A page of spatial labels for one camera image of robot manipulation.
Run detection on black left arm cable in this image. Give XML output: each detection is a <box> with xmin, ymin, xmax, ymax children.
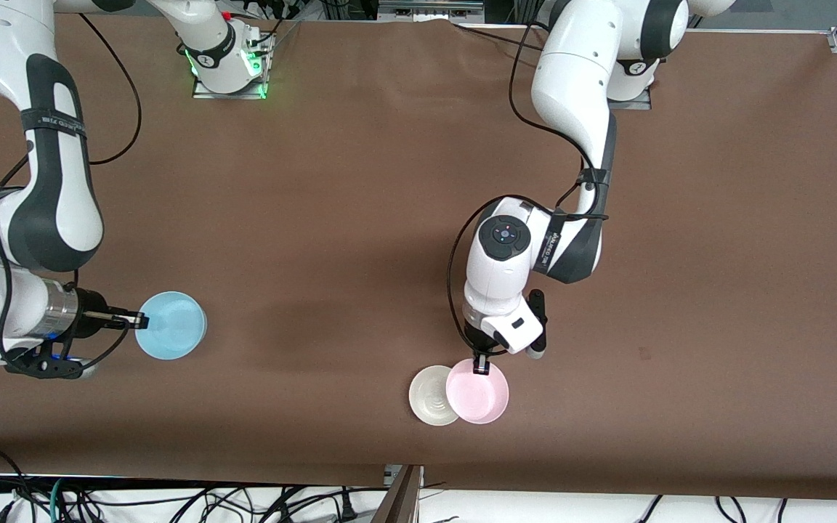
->
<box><xmin>446</xmin><ymin>22</ymin><xmax>610</xmax><ymax>349</ymax></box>

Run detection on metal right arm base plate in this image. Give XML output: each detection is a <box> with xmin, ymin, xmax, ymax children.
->
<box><xmin>192</xmin><ymin>44</ymin><xmax>268</xmax><ymax>100</ymax></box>

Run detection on aluminium frame post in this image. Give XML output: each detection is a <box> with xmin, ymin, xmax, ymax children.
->
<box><xmin>371</xmin><ymin>465</ymin><xmax>424</xmax><ymax>523</ymax></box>

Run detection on white bowl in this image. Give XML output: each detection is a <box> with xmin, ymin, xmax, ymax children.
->
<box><xmin>408</xmin><ymin>365</ymin><xmax>461</xmax><ymax>427</ymax></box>

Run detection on long black table cable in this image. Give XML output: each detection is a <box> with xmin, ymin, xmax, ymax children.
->
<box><xmin>453</xmin><ymin>24</ymin><xmax>544</xmax><ymax>53</ymax></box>

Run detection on brown paper table cover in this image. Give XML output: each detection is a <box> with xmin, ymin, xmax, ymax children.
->
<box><xmin>0</xmin><ymin>13</ymin><xmax>837</xmax><ymax>502</ymax></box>

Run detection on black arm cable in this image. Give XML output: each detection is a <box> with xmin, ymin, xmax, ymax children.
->
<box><xmin>0</xmin><ymin>15</ymin><xmax>142</xmax><ymax>371</ymax></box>
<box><xmin>446</xmin><ymin>22</ymin><xmax>610</xmax><ymax>349</ymax></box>

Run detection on blue bowl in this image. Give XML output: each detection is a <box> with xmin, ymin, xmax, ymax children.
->
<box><xmin>134</xmin><ymin>291</ymin><xmax>209</xmax><ymax>361</ymax></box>

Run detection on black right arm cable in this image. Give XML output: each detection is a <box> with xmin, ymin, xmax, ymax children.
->
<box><xmin>0</xmin><ymin>15</ymin><xmax>142</xmax><ymax>371</ymax></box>

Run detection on pink bowl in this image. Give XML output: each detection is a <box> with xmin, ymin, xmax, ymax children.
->
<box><xmin>445</xmin><ymin>358</ymin><xmax>510</xmax><ymax>425</ymax></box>

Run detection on grey metal box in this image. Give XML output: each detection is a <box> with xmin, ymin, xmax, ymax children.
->
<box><xmin>377</xmin><ymin>0</ymin><xmax>485</xmax><ymax>20</ymax></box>

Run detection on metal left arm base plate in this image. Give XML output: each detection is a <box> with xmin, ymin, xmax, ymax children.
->
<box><xmin>607</xmin><ymin>91</ymin><xmax>653</xmax><ymax>111</ymax></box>

